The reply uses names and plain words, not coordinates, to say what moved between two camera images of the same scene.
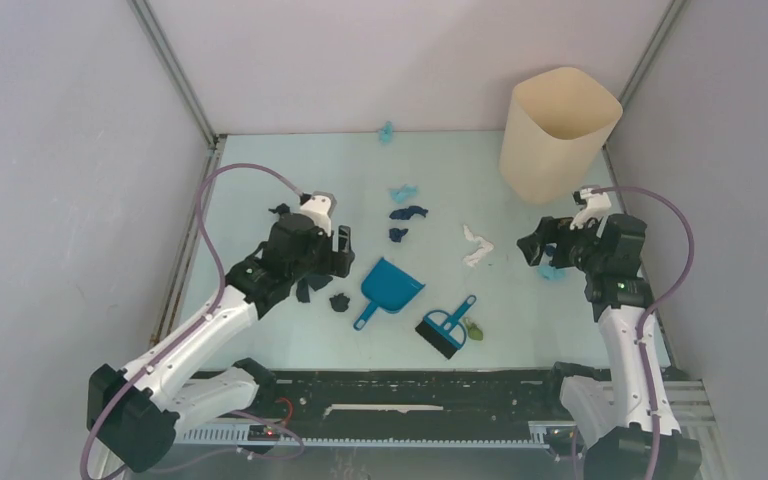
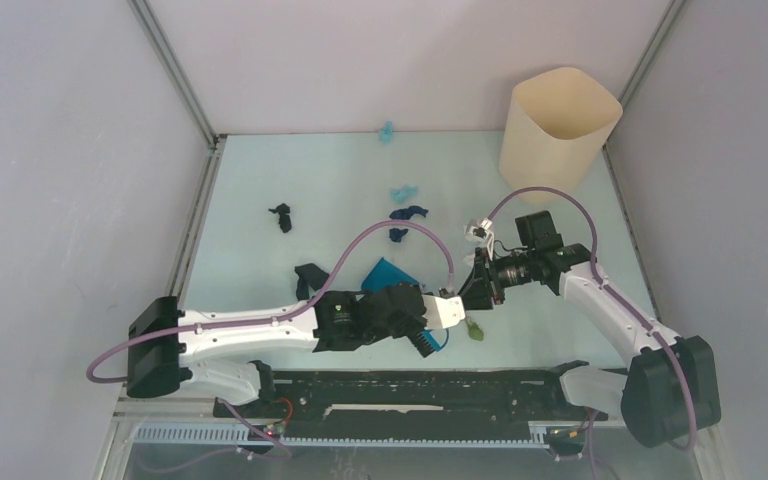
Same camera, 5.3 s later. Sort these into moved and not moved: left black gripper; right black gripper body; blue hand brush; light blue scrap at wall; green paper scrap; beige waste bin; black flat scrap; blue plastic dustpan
Moved: blue hand brush; right black gripper body; left black gripper
Not moved: black flat scrap; light blue scrap at wall; beige waste bin; blue plastic dustpan; green paper scrap
